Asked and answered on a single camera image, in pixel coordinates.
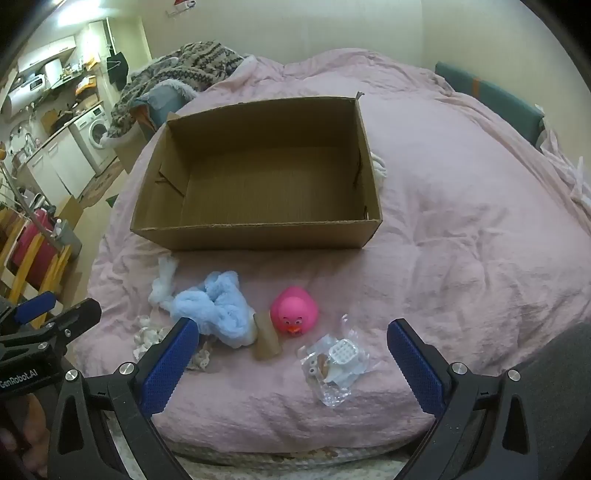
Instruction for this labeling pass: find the grey storage box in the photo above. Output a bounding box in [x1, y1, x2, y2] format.
[53, 219, 83, 257]

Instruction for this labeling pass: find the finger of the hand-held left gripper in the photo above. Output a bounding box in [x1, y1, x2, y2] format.
[28, 298, 102, 358]
[0, 291, 57, 329]

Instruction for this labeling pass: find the grey patterned knit blanket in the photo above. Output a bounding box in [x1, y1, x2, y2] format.
[108, 41, 245, 139]

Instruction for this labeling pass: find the white washing machine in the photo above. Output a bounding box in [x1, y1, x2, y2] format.
[69, 104, 118, 174]

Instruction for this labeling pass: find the white lace scrunchie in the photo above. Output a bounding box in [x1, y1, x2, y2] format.
[133, 315, 171, 361]

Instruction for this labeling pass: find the light blue cushion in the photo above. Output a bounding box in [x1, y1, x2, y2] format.
[131, 80, 199, 134]

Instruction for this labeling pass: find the clear plastic bag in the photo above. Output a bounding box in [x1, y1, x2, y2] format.
[296, 315, 370, 408]

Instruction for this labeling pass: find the patterned floor rug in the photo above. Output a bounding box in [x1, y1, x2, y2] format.
[81, 161, 123, 206]

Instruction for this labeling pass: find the beige lace scrunchie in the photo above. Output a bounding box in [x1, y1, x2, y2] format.
[187, 339, 213, 371]

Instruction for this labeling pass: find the patterned mattress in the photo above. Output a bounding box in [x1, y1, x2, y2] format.
[106, 415, 416, 480]

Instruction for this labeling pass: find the black hanging garment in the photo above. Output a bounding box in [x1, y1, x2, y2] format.
[106, 48, 129, 90]

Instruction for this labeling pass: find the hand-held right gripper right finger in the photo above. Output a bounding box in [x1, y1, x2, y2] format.
[387, 318, 550, 480]

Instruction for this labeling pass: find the yellow wooden frame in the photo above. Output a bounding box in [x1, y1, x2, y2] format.
[0, 208, 72, 301]

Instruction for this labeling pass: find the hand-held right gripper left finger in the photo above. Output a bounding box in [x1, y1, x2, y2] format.
[46, 318, 200, 480]

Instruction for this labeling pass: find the white knotted cloth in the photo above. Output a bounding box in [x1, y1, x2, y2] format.
[372, 152, 389, 188]

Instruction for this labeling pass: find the orange cloth piece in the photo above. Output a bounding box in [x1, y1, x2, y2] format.
[252, 310, 283, 361]

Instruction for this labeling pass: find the light blue fluffy cloth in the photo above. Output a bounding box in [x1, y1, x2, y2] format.
[172, 271, 259, 348]

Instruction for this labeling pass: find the white crumpled sheet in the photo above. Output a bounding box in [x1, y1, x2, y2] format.
[538, 129, 591, 208]

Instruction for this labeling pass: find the brown cardboard box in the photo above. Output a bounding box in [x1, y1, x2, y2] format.
[130, 96, 384, 252]

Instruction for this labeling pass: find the teal bed headboard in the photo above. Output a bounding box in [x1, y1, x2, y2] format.
[434, 61, 546, 148]

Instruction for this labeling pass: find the pink bed blanket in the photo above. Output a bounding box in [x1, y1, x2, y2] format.
[76, 51, 591, 462]

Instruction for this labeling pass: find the person's left hand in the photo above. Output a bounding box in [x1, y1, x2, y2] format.
[0, 397, 49, 476]

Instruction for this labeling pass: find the white kitchen cabinet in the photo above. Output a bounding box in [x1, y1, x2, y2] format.
[25, 124, 95, 199]

